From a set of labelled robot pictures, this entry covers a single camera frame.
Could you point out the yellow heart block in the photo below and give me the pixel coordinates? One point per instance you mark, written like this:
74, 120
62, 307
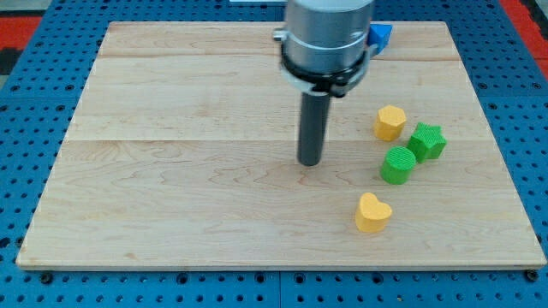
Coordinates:
371, 214

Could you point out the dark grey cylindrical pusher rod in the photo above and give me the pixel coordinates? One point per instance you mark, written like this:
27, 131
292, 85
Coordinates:
313, 119

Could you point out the yellow hexagon block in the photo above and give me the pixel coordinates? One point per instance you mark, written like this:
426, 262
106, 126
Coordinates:
389, 123

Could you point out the green cylinder block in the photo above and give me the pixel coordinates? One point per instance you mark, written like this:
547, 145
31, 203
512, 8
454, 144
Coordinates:
398, 165

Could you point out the green star block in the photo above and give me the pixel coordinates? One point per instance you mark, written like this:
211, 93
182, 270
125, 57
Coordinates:
426, 142

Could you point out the blue triangle block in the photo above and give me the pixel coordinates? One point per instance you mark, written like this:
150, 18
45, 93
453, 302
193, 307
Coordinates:
379, 37

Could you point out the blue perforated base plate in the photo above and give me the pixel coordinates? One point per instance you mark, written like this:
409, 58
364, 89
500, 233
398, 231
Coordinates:
41, 92

